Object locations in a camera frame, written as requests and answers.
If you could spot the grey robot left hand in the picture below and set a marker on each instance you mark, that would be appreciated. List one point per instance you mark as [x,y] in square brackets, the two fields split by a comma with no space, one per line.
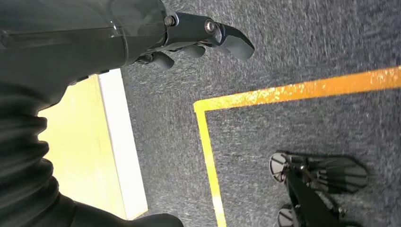
[78,34]

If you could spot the yellow floor tape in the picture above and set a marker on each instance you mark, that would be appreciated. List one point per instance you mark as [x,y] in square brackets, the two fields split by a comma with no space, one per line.
[282,92]

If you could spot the robot left arm ribbed sleeve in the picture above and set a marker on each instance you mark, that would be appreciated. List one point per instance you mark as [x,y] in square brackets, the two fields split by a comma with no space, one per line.
[22,163]

